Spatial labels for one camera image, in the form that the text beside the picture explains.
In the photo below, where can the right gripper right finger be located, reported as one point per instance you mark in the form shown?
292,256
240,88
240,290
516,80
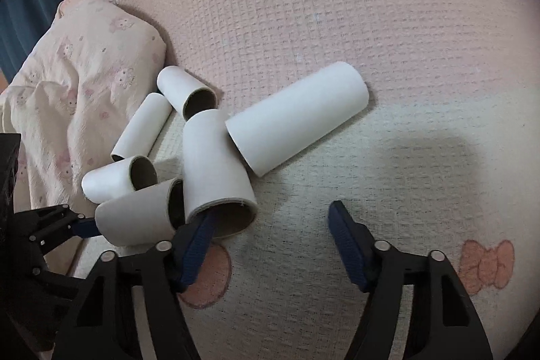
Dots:
444,323

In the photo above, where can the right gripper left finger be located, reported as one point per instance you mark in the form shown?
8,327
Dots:
101,323

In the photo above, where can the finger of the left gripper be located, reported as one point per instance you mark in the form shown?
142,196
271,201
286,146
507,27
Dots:
85,228

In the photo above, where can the wide white cardboard tube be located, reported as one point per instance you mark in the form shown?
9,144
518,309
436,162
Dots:
215,181

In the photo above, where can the long white cardboard tube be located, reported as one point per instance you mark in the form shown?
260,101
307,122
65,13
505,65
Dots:
271,132

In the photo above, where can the white tube open end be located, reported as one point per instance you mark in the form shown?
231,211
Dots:
118,178

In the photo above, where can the slim white tube left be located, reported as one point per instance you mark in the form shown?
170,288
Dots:
143,129

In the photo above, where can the pink floral pillow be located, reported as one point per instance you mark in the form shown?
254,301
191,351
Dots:
73,97

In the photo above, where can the short white tube top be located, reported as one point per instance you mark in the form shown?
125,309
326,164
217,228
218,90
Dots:
185,93

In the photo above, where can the pink Hello Kitty blanket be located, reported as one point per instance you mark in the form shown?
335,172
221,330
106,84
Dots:
421,116

